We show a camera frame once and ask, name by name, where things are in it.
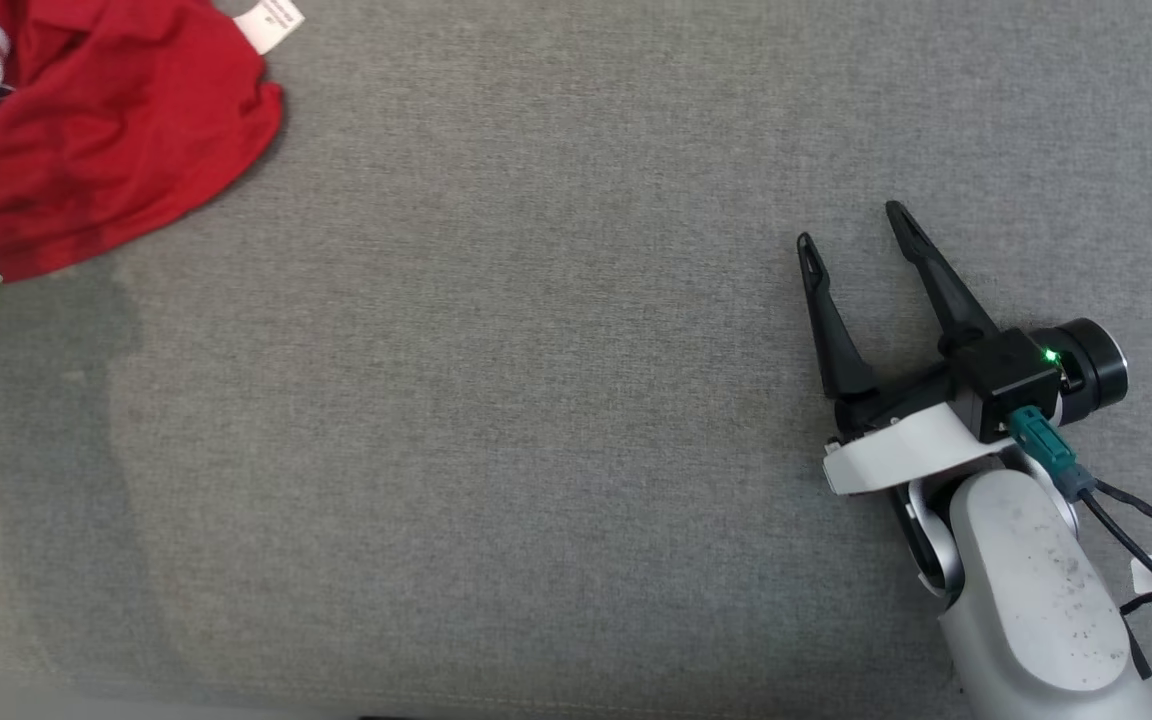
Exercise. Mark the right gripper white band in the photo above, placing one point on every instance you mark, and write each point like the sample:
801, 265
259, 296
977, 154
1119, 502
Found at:
896, 450

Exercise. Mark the red garment with white stripes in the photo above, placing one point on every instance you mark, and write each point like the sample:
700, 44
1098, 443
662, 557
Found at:
126, 130

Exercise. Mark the teal right camera plug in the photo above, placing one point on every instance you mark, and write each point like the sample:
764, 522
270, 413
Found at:
1041, 445

